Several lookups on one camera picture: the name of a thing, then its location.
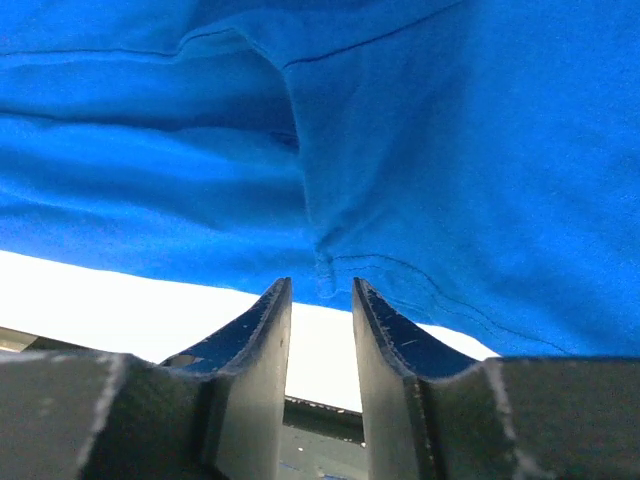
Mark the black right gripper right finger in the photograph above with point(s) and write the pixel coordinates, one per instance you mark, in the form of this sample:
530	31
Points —
431	412

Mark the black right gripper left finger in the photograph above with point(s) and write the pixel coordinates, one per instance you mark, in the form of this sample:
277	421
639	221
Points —
213	411

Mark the blue t shirt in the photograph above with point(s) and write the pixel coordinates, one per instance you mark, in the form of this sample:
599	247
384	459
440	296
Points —
476	161

